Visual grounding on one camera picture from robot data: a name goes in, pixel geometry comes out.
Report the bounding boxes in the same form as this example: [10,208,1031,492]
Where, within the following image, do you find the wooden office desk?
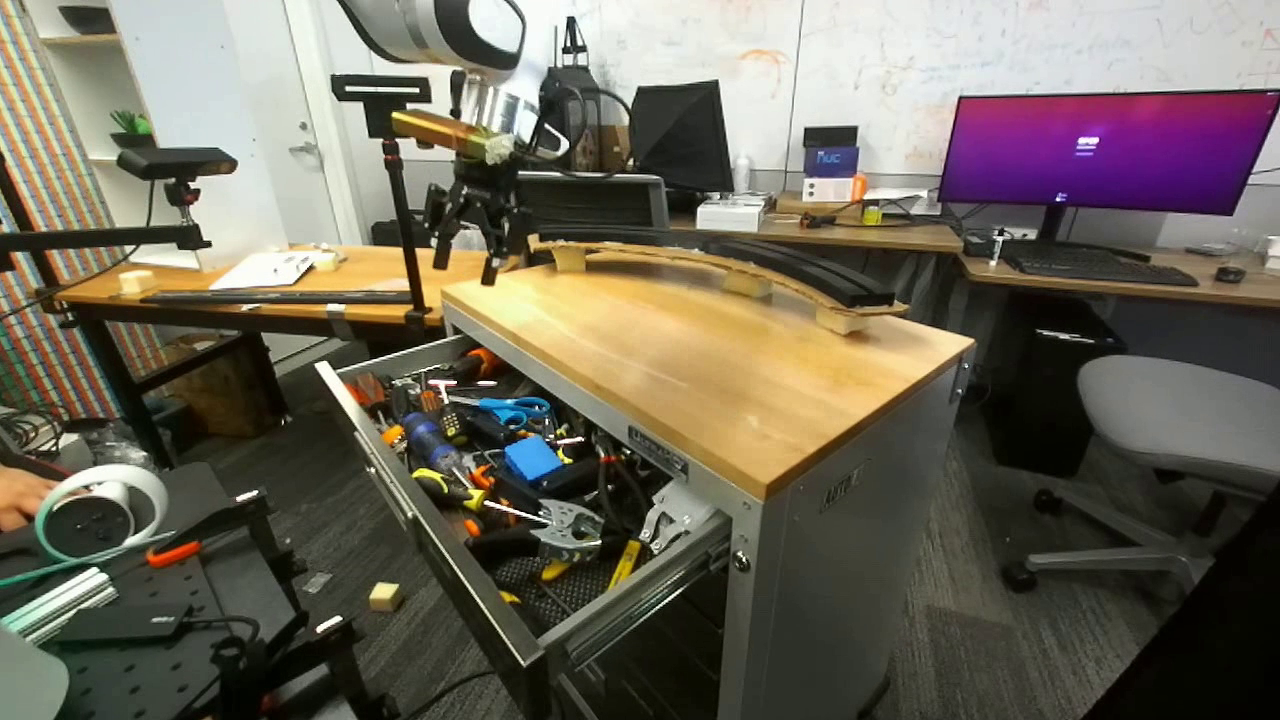
[665,208,1280,321]

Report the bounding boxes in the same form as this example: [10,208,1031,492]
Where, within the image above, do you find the blue handled scissors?
[442,387,558,434]

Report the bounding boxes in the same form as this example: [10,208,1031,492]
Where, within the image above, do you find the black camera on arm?
[113,144,245,217]

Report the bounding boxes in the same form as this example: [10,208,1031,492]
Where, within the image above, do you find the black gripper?
[423,161,536,294]

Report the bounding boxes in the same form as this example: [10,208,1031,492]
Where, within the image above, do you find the silver pliers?
[499,492,612,555]

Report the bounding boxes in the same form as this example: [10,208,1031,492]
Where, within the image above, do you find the grey cabinet with wooden top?
[436,242,979,720]

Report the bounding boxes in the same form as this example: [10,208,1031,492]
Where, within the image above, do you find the person's hand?
[0,463,61,535]

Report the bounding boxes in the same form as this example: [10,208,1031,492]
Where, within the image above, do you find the orange handled small tool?
[139,535,207,578]

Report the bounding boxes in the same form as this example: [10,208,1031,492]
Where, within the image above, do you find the yellow tool handle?
[604,535,647,597]

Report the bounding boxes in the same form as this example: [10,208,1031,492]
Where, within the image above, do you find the curved wooden black track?
[526,235,917,342]

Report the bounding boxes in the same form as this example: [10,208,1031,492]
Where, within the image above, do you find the white box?
[693,192,767,242]

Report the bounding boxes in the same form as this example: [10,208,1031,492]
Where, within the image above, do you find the blue block tool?
[499,435,566,487]

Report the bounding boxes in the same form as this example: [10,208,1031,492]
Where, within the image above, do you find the green potted plant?
[103,106,159,153]

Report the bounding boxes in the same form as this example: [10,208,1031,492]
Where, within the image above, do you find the black flat screen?
[626,75,734,208]

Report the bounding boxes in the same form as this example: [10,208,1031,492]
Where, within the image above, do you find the purple screen monitor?
[935,88,1280,251]

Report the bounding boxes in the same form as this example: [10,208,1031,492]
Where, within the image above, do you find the grey metal tool drawer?
[312,332,738,688]

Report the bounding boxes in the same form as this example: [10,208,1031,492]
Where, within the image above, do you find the blue handled screwdriver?
[405,410,462,473]

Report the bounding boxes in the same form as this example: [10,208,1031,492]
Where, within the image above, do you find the white paper sheet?
[207,248,318,297]

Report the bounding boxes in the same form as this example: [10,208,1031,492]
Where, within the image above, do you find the blue white framed card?
[800,126,862,208]

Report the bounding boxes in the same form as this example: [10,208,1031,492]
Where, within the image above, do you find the aluminium extrusion bar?
[0,563,122,648]

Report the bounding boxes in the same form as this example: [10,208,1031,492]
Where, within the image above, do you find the black computer tower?
[986,294,1120,480]

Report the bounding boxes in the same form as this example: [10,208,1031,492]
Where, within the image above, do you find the grey padded office chair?
[995,349,1280,602]

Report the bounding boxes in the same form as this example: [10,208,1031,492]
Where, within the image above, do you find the black equipment stand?
[0,457,391,720]

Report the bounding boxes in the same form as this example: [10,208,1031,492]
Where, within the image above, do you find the white tape roll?
[30,462,170,570]

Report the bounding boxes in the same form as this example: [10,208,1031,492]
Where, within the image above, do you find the gold wrist camera bar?
[387,110,518,170]

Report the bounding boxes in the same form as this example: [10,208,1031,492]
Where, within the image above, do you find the wooden desk with black legs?
[47,244,462,463]

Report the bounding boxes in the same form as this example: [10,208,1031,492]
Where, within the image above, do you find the black keyboard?
[998,244,1204,294]

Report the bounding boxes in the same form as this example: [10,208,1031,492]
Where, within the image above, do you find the white silver tool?
[637,477,712,560]

